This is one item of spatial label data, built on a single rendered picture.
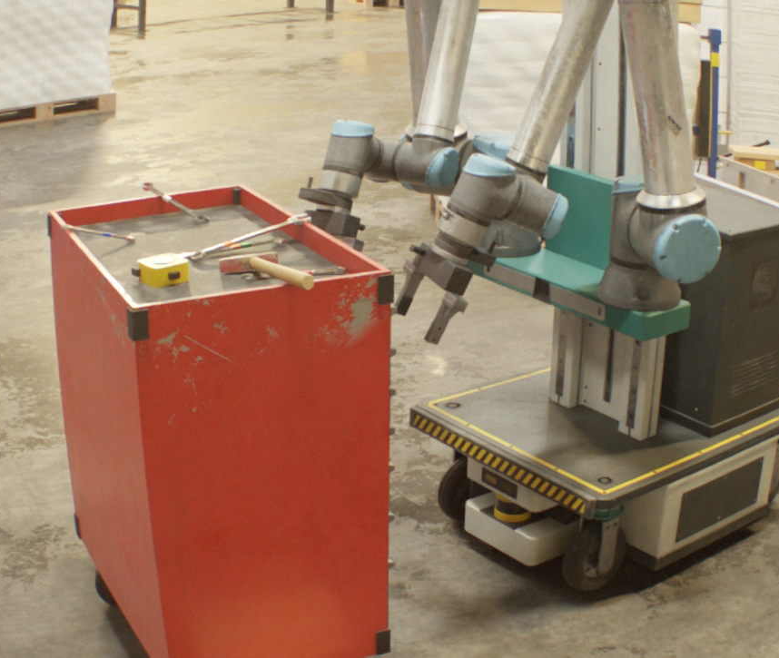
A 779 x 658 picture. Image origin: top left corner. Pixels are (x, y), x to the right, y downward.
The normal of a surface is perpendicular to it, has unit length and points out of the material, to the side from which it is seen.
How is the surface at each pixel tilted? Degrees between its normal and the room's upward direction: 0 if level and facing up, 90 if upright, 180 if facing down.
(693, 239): 95
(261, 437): 90
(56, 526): 0
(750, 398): 90
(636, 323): 90
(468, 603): 0
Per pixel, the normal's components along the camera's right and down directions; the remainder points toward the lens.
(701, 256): 0.23, 0.40
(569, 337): -0.80, 0.18
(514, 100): -0.01, 0.51
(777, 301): 0.60, 0.26
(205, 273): 0.02, -0.95
